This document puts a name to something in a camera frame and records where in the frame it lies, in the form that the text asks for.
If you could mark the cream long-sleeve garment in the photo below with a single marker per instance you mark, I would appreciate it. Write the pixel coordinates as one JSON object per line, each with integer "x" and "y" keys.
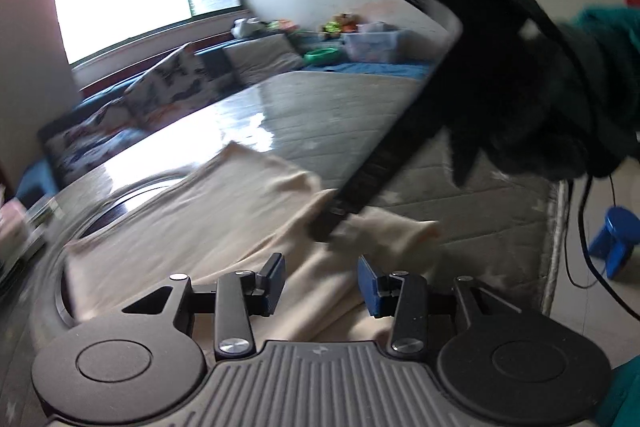
{"x": 200, "y": 227}

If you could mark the orange plush toy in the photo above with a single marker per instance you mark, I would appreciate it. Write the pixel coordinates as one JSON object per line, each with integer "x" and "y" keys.
{"x": 285, "y": 26}

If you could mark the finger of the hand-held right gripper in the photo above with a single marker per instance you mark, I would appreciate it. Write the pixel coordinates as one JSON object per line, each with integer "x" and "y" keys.
{"x": 330, "y": 222}

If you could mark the person's teal sweater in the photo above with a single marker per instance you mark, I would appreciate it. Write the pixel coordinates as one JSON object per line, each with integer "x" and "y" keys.
{"x": 625, "y": 392}

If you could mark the person's right hand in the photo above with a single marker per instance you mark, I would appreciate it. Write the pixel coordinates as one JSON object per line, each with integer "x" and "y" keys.
{"x": 540, "y": 117}

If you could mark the blue plastic stool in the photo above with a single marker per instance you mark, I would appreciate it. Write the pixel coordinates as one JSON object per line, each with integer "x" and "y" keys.
{"x": 615, "y": 242}

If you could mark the small plush toys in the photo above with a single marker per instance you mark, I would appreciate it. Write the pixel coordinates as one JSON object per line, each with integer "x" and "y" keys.
{"x": 340, "y": 23}

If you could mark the round black table turntable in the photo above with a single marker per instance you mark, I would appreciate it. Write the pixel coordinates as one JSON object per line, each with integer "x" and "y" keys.
{"x": 120, "y": 202}

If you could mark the green plastic basin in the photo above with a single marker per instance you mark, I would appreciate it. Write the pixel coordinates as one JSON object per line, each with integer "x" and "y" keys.
{"x": 321, "y": 56}

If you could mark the white upright tissue box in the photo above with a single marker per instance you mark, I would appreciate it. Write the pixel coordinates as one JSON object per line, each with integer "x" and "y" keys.
{"x": 11, "y": 227}

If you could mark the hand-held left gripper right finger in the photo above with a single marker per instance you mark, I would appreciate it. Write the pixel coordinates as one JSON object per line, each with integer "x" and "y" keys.
{"x": 368, "y": 288}

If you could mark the panda plush toy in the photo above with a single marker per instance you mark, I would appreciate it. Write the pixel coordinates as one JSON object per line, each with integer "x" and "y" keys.
{"x": 246, "y": 28}

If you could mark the flat butterfly print cushion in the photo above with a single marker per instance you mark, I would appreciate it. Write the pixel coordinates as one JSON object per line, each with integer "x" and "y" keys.
{"x": 95, "y": 142}

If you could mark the clear plastic storage box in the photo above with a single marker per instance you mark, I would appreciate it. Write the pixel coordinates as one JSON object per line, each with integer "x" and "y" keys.
{"x": 372, "y": 44}

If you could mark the dark blue sofa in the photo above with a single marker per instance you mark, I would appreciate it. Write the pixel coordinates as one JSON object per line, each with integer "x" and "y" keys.
{"x": 212, "y": 63}

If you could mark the person's right forearm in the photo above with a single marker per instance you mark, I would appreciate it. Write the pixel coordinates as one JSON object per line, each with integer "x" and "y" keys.
{"x": 615, "y": 57}

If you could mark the upright butterfly print cushion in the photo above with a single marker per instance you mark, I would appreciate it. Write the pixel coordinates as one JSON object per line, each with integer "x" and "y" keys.
{"x": 172, "y": 82}

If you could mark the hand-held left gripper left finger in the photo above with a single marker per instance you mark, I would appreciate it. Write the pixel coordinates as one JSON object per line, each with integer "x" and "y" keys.
{"x": 275, "y": 277}

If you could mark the grey pillow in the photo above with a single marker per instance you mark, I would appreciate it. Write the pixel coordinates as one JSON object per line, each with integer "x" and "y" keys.
{"x": 262, "y": 57}

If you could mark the grey star quilted table cover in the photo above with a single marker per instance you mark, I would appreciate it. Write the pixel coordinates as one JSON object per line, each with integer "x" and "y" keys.
{"x": 475, "y": 217}

